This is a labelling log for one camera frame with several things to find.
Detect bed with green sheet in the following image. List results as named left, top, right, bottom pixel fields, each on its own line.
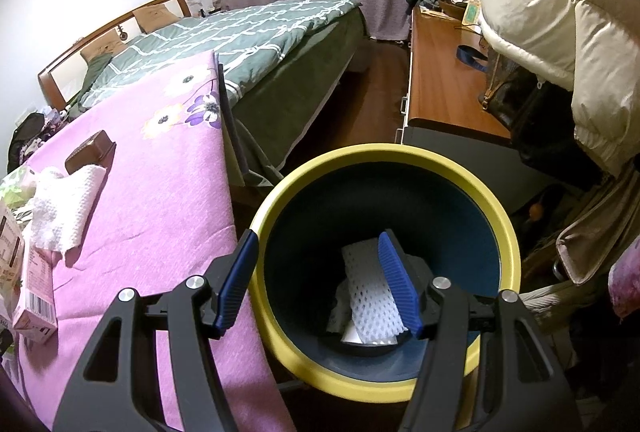
left=66, top=7, right=366, bottom=183

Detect yellow rimmed blue trash bin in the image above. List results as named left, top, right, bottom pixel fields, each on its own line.
left=250, top=144, right=521, bottom=404

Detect right brown pillow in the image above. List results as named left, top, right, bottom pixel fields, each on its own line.
left=132, top=4, right=180, bottom=34

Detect left brown pillow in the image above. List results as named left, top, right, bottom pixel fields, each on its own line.
left=80, top=28, right=127, bottom=63

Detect cream puffer jacket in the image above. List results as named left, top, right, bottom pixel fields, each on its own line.
left=480, top=0, right=639, bottom=175

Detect dark clothes on nightstand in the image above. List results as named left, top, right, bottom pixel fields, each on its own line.
left=6, top=112, right=44, bottom=173

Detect green white plastic bag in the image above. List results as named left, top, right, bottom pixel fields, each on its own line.
left=1, top=165, right=37, bottom=221

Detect brown pillow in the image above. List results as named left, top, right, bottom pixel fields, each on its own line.
left=80, top=28, right=127, bottom=63
left=132, top=4, right=180, bottom=34

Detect white tissue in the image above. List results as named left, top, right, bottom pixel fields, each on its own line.
left=30, top=164, right=107, bottom=255

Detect pink white carton box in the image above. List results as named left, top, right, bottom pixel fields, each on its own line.
left=13, top=249, right=58, bottom=344

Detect white foam net wrap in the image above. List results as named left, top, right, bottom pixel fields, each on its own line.
left=326, top=238, right=408, bottom=348

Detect wooden headboard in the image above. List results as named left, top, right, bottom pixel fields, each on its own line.
left=38, top=0, right=191, bottom=111

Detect brown wallet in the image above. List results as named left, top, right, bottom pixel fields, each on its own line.
left=64, top=129, right=115, bottom=174

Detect pink floral tablecloth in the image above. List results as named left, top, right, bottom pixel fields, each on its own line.
left=8, top=50, right=296, bottom=432

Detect green checked quilt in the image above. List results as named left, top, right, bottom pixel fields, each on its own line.
left=78, top=0, right=361, bottom=111

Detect brown handbag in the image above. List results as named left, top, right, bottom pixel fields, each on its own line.
left=478, top=48, right=544, bottom=133

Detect blue strap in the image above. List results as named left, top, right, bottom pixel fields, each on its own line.
left=455, top=44, right=490, bottom=73

